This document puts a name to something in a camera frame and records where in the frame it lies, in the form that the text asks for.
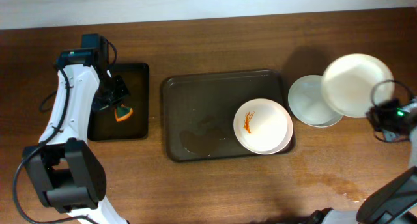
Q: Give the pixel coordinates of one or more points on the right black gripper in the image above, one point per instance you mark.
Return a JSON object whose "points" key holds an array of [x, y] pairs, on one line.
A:
{"points": [[376, 116]]}

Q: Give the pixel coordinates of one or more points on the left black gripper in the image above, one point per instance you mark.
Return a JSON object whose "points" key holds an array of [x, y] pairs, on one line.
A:
{"points": [[115, 94]]}

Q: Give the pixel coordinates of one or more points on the orange and green sponge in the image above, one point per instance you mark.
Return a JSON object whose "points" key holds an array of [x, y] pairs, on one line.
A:
{"points": [[122, 112]]}

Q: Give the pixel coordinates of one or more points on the white plate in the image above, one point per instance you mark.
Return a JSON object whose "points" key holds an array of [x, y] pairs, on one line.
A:
{"points": [[308, 105], [263, 126], [348, 81]]}

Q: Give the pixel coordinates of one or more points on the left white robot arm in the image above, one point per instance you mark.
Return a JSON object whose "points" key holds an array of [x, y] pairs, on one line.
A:
{"points": [[64, 172]]}

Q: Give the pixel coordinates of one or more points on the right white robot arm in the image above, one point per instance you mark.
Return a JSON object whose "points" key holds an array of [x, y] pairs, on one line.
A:
{"points": [[392, 202]]}

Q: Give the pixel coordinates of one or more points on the black water tray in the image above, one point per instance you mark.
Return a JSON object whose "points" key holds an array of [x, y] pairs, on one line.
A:
{"points": [[103, 125]]}

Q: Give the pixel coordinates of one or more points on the brown serving tray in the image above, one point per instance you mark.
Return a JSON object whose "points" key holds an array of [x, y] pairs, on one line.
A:
{"points": [[199, 110]]}

